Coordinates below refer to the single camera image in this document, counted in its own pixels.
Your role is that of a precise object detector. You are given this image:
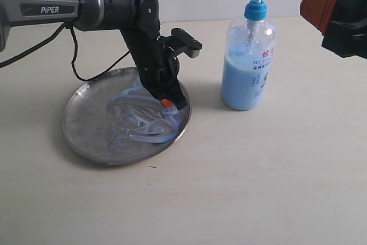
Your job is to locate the round stainless steel plate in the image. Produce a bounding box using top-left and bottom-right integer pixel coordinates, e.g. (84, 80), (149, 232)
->
(61, 67), (192, 165)

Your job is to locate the black wrist camera on left gripper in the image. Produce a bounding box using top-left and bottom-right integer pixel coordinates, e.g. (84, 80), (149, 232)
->
(162, 28), (202, 59)

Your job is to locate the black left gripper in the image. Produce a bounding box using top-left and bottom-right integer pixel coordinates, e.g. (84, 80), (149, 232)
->
(120, 29), (188, 110)

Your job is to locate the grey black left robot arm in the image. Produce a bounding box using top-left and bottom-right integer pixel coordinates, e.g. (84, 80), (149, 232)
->
(1, 0), (188, 110)

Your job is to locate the smeared light blue paste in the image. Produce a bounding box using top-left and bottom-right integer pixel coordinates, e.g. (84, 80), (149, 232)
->
(97, 79), (189, 150)

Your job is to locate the blue liquid soap pump bottle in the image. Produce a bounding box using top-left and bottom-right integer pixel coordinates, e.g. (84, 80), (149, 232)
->
(221, 0), (277, 111)

